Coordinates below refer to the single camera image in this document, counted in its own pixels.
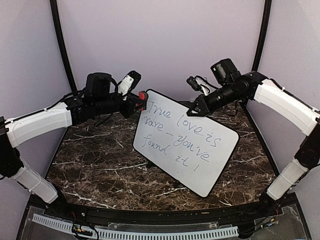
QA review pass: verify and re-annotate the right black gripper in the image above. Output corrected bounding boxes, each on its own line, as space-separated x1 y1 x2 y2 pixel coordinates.
186 81 243 116

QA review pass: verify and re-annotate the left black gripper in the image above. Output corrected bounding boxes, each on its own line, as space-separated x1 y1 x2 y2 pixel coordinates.
94 91 147 119

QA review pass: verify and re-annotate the white whiteboard black frame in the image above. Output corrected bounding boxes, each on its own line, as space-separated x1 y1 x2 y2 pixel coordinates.
133 89 240 198

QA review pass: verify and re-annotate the red whiteboard eraser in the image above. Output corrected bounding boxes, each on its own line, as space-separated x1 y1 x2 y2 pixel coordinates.
138 91 149 101

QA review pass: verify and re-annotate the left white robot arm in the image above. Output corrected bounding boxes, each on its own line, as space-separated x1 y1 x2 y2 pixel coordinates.
0 70 148 218

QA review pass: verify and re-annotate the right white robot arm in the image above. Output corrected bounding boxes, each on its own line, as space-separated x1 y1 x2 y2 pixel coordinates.
186 58 320 217

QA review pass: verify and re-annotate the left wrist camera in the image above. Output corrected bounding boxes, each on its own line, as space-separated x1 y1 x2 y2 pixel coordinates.
117 70 142 101

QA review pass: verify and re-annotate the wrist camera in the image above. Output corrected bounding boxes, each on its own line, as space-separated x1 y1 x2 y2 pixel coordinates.
186 75 218 96
117 70 142 101

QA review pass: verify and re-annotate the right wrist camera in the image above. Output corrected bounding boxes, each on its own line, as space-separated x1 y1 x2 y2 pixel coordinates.
186 75 218 96

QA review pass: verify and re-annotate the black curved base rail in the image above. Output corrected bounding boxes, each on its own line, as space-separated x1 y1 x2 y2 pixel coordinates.
44 194 298 228

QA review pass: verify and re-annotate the right black frame post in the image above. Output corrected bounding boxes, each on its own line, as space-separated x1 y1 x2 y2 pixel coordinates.
251 0 272 71

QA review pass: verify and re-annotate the black frame post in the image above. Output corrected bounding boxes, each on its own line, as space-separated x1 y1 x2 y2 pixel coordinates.
251 0 272 71
49 0 78 92

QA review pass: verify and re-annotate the grey slotted cable duct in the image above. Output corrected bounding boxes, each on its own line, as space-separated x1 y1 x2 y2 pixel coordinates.
32 213 239 240

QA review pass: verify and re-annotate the left black frame post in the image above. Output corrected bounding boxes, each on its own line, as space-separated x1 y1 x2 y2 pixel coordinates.
49 0 78 92

